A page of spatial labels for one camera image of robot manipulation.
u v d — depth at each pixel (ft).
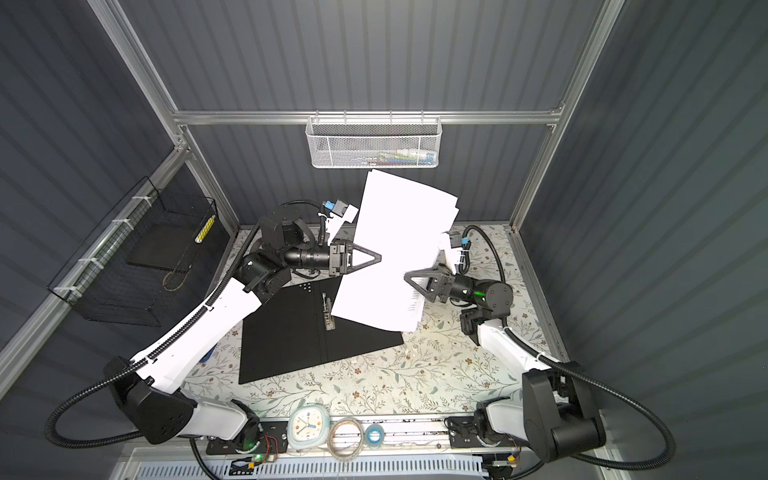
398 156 3.06
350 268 1.90
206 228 2.69
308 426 2.39
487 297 1.83
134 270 2.39
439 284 1.90
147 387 1.29
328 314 3.12
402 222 1.91
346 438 2.47
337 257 1.78
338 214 1.83
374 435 2.47
